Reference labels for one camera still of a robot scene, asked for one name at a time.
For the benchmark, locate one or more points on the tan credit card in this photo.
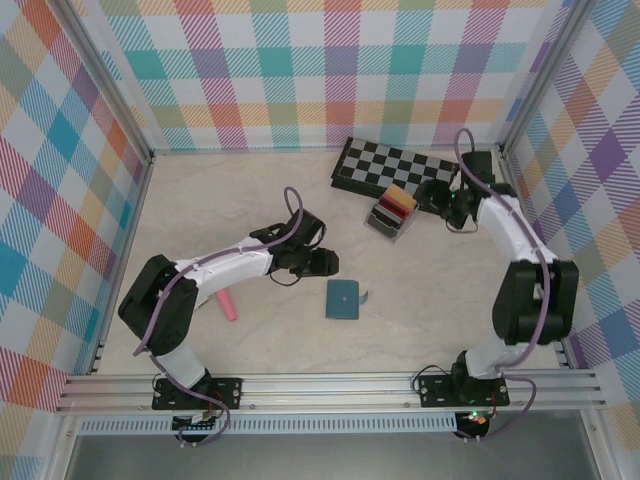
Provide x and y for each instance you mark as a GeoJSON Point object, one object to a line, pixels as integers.
{"type": "Point", "coordinates": [401, 196]}

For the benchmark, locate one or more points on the grey credit card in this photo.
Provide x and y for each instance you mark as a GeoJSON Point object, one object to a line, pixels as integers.
{"type": "Point", "coordinates": [382, 229]}

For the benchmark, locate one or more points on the small left circuit board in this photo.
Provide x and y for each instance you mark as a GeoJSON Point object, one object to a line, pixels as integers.
{"type": "Point", "coordinates": [200, 419]}

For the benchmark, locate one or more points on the aluminium frame post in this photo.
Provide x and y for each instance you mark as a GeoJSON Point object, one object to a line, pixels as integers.
{"type": "Point", "coordinates": [116, 85]}
{"type": "Point", "coordinates": [540, 75]}

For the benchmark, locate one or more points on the black credit card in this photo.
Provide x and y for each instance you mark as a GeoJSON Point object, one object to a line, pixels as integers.
{"type": "Point", "coordinates": [387, 217]}

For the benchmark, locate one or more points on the teal card holder booklet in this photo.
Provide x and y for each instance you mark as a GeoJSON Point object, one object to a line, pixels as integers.
{"type": "Point", "coordinates": [342, 300]}

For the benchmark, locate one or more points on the small right circuit board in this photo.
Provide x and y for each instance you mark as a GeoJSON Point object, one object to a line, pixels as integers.
{"type": "Point", "coordinates": [477, 417]}

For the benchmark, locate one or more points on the wide aluminium frame rail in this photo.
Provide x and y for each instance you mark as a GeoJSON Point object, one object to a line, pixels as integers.
{"type": "Point", "coordinates": [325, 392]}

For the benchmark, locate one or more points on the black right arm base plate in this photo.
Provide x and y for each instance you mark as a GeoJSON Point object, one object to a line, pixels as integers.
{"type": "Point", "coordinates": [430, 392]}

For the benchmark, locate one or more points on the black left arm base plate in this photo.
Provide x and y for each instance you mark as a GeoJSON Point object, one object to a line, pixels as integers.
{"type": "Point", "coordinates": [230, 392]}

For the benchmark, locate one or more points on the red credit card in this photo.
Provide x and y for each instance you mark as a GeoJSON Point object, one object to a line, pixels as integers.
{"type": "Point", "coordinates": [396, 206]}

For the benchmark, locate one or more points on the folded black grey chessboard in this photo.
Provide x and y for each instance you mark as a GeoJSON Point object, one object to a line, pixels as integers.
{"type": "Point", "coordinates": [385, 165]}

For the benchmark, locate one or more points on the pink marker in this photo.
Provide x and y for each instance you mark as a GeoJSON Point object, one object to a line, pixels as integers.
{"type": "Point", "coordinates": [227, 305]}

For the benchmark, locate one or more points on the small circuit board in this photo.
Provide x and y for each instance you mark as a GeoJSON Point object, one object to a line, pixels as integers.
{"type": "Point", "coordinates": [477, 417]}
{"type": "Point", "coordinates": [200, 419]}

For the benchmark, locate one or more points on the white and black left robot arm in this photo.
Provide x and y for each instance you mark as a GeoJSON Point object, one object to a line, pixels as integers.
{"type": "Point", "coordinates": [235, 267]}

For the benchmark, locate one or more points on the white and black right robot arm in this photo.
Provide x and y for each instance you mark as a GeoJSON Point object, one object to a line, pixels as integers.
{"type": "Point", "coordinates": [505, 225]}

